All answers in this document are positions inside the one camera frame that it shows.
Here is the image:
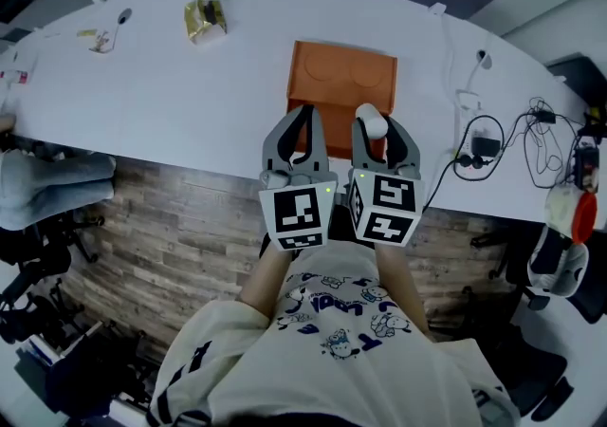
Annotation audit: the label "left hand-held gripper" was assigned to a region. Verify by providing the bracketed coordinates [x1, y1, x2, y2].
[257, 104, 340, 252]

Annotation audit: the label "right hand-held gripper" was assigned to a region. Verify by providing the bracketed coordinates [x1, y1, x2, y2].
[344, 114, 427, 249]

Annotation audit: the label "white plastic cylinder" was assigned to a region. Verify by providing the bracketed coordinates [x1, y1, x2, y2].
[354, 102, 391, 140]

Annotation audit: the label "orange box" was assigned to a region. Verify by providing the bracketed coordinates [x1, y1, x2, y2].
[285, 39, 399, 160]

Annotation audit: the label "person's left forearm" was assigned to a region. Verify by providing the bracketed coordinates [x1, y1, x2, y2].
[240, 237, 304, 322]

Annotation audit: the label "person's right forearm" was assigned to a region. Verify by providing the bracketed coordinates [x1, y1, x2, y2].
[373, 242, 433, 339]

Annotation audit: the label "person's black trousers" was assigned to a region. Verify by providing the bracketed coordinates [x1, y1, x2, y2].
[329, 201, 356, 244]

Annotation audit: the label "black power plug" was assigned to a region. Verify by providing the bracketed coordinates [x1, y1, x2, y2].
[455, 154, 495, 169]

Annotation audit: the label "white power strip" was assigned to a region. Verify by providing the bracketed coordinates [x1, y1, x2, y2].
[453, 89, 486, 157]

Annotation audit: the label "black power adapter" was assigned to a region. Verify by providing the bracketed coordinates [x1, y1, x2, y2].
[469, 135, 503, 157]

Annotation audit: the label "container with red lid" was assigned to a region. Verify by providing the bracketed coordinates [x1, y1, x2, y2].
[543, 181, 598, 246]

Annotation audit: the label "black electronic device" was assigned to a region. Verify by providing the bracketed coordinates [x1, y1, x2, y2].
[573, 143, 602, 193]

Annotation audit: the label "white and black office chair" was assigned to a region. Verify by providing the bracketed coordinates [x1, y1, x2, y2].
[473, 220, 607, 322]

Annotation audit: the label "person's white printed shirt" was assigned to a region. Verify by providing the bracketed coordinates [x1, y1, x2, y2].
[145, 242, 522, 427]

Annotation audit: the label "black bag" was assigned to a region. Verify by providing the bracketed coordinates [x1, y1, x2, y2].
[45, 343, 160, 421]

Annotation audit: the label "black power cable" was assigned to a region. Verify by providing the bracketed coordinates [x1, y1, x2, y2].
[421, 157, 464, 213]

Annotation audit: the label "tangled black cables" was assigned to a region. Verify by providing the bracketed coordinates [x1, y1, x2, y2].
[502, 97, 587, 189]

